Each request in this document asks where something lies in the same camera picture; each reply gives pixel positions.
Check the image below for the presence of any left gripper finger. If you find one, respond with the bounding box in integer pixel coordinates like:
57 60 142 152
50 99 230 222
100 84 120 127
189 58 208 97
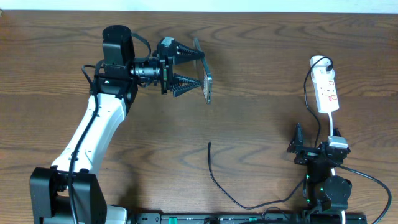
173 44 205 65
170 74 201 97

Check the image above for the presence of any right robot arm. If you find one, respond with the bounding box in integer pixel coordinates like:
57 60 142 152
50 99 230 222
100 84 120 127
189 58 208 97
287 124 352 223

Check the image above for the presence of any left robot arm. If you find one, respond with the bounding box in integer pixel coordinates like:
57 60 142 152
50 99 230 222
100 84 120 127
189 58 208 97
29 25 206 223

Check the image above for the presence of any black usb charger plug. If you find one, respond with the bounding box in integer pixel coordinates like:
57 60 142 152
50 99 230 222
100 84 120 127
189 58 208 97
326 62 333 72

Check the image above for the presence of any white power strip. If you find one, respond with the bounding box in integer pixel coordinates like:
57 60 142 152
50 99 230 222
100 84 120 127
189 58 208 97
310 55 339 114

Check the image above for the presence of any white power strip cord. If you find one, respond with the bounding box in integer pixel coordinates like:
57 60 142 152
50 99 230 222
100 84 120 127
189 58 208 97
327 112 346 224

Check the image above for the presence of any black charger cable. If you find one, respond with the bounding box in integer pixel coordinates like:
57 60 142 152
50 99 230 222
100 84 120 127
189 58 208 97
207 141 307 210

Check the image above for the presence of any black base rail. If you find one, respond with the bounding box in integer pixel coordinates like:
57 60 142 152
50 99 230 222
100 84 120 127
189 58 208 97
105 212 368 224

